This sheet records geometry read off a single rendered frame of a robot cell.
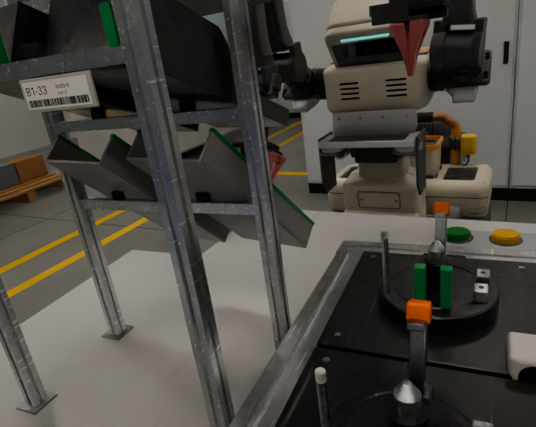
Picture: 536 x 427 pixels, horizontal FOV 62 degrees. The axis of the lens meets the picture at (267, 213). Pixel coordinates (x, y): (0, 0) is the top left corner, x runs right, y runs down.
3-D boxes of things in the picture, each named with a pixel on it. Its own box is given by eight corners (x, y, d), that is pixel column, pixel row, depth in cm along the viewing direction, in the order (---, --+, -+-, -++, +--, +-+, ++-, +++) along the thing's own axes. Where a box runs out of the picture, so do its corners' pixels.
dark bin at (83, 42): (217, 128, 70) (223, 80, 70) (288, 126, 62) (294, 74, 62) (42, 68, 46) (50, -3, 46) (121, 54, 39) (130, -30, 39)
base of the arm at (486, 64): (492, 52, 107) (439, 58, 113) (491, 32, 100) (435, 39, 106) (489, 85, 105) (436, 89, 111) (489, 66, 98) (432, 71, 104)
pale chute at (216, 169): (241, 238, 78) (250, 214, 79) (306, 248, 71) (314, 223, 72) (124, 158, 56) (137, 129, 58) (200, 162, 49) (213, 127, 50)
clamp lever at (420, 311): (406, 381, 40) (409, 297, 40) (429, 385, 39) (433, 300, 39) (400, 396, 37) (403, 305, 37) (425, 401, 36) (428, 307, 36)
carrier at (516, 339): (364, 262, 72) (359, 188, 67) (536, 275, 61) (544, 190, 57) (317, 357, 52) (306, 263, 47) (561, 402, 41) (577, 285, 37)
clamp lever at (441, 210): (432, 257, 61) (434, 202, 60) (448, 258, 60) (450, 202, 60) (429, 260, 57) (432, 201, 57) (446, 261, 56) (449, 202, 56)
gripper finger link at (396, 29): (444, 74, 60) (444, -2, 57) (389, 80, 63) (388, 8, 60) (447, 70, 66) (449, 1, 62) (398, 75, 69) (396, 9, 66)
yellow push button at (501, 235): (490, 238, 73) (491, 227, 72) (518, 240, 71) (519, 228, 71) (491, 249, 70) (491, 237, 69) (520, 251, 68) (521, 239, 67)
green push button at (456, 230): (444, 235, 76) (445, 225, 75) (471, 237, 74) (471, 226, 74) (443, 246, 73) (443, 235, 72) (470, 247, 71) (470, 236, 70)
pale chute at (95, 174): (173, 234, 85) (181, 212, 86) (225, 242, 77) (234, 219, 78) (43, 161, 63) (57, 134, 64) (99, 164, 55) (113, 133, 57)
